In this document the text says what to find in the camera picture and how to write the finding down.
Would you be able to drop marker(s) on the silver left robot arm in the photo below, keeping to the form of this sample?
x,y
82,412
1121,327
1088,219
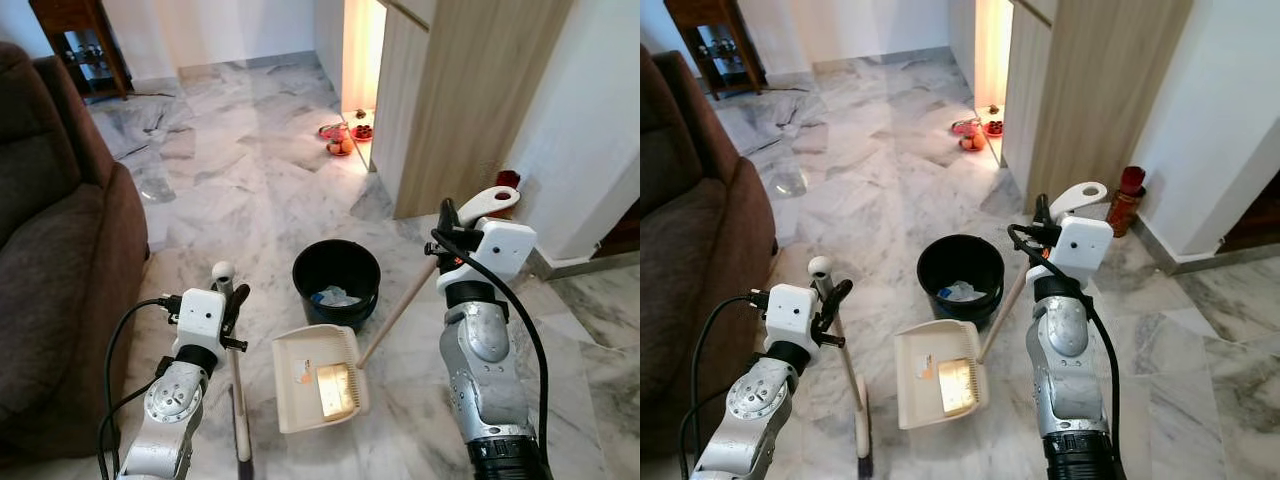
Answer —
x,y
755,400
170,410

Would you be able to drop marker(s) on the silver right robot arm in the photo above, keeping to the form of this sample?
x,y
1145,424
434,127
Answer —
x,y
485,340
1065,340

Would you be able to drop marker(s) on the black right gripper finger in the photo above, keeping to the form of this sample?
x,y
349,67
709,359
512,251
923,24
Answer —
x,y
1041,208
448,212

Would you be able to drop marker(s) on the dark brown fabric sofa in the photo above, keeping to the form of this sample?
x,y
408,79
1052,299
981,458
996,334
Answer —
x,y
60,300
700,300

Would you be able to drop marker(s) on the dark wooden side table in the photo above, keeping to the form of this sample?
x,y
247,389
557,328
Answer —
x,y
705,12
70,12

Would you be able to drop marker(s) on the small red bowl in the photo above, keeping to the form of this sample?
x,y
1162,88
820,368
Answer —
x,y
362,132
993,128

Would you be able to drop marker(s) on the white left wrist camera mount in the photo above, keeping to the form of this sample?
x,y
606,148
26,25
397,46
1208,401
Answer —
x,y
200,320
790,315

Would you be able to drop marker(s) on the red plate of oranges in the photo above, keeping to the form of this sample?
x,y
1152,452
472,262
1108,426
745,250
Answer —
x,y
338,145
970,140

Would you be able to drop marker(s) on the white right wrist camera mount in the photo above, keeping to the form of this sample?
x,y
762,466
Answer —
x,y
495,250
1080,248

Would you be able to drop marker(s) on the round black waste bin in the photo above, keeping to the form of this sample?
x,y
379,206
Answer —
x,y
960,255
335,260

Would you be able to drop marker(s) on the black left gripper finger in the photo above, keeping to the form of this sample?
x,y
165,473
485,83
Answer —
x,y
240,300
838,298

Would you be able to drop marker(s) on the light wood cabinet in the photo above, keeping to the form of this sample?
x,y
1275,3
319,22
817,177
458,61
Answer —
x,y
470,100
1090,100

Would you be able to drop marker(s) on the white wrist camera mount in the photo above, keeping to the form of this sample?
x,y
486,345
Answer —
x,y
1080,248
200,320
495,250
790,315

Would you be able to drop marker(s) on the red-lidded brown jar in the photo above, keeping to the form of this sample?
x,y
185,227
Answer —
x,y
1125,205
508,180

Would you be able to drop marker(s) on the crumpled white paper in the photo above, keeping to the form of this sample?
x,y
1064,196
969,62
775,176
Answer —
x,y
335,297
960,292

